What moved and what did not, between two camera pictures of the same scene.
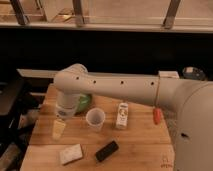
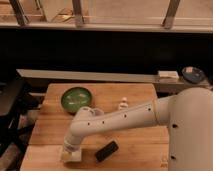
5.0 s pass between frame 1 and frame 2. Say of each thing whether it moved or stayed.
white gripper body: moved
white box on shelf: stayed
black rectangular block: stayed
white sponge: stayed
